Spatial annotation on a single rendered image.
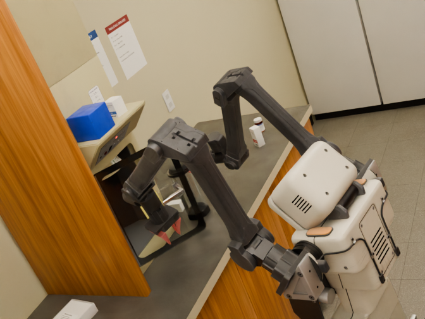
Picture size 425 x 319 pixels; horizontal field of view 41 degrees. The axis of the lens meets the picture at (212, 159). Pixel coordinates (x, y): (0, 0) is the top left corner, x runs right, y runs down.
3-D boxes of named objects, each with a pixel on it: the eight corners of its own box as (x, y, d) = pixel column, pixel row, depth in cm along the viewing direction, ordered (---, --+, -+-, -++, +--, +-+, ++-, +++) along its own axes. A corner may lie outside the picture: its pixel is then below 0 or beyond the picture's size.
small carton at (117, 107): (109, 118, 201) (102, 103, 199) (118, 111, 205) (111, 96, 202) (118, 117, 198) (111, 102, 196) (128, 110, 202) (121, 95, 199)
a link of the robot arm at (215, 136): (236, 170, 209) (248, 154, 213) (222, 147, 203) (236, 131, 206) (213, 166, 218) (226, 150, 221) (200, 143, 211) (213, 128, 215)
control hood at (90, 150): (83, 173, 191) (69, 148, 187) (131, 128, 216) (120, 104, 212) (109, 170, 186) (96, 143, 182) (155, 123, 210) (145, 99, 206)
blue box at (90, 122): (77, 143, 189) (65, 119, 186) (93, 128, 197) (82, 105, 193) (100, 139, 184) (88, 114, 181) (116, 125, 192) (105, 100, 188)
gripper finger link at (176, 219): (162, 240, 186) (149, 221, 181) (177, 225, 189) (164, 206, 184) (174, 248, 181) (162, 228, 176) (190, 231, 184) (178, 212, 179)
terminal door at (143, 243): (136, 268, 209) (89, 176, 193) (207, 226, 217) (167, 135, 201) (136, 269, 208) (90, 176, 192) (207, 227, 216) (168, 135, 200)
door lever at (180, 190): (160, 202, 206) (157, 197, 204) (181, 188, 208) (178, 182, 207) (165, 207, 201) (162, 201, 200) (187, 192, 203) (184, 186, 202)
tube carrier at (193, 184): (181, 219, 238) (161, 175, 229) (194, 204, 245) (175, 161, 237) (202, 218, 231) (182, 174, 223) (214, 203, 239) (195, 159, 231)
